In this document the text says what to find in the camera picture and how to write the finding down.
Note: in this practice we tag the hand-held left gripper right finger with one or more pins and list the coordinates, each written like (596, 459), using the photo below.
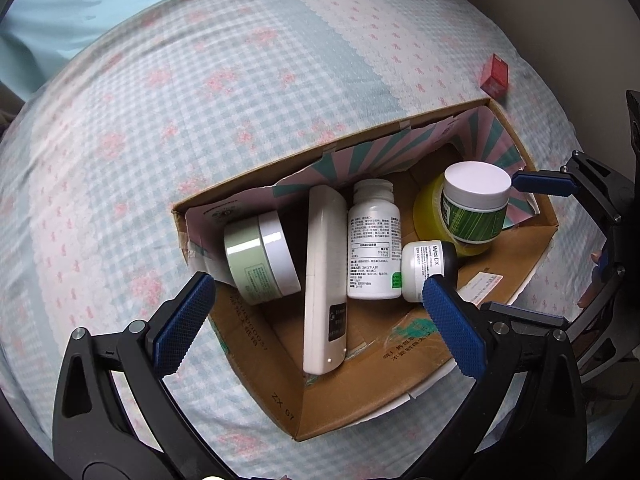
(452, 330)

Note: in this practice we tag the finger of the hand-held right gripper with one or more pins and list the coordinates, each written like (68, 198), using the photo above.
(545, 182)
(530, 311)

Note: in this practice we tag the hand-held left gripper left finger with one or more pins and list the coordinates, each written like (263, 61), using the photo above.
(182, 325)

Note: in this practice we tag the small black-lidded white jar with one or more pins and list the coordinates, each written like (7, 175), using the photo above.
(420, 270)

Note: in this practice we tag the white-lidded dark green jar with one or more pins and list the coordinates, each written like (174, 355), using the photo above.
(475, 182)

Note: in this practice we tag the pale green cream jar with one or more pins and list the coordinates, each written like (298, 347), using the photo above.
(250, 260)

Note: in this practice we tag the cardboard box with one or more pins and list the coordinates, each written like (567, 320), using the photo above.
(280, 360)

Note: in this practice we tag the white pill bottle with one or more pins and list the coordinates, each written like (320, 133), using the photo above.
(372, 245)

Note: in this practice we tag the yellow tape roll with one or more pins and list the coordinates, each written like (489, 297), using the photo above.
(430, 210)

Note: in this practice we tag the white remote control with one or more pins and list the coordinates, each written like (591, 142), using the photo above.
(322, 270)

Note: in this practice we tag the person's right hand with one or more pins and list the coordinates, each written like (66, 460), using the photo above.
(586, 300)

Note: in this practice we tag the small red box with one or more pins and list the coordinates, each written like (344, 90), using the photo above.
(496, 72)

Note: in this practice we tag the checked floral bed sheet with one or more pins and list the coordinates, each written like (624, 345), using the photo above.
(200, 85)

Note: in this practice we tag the grey-brown curtain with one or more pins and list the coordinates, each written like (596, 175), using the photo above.
(10, 105)

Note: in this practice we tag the light blue hanging cloth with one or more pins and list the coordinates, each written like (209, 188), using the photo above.
(50, 25)

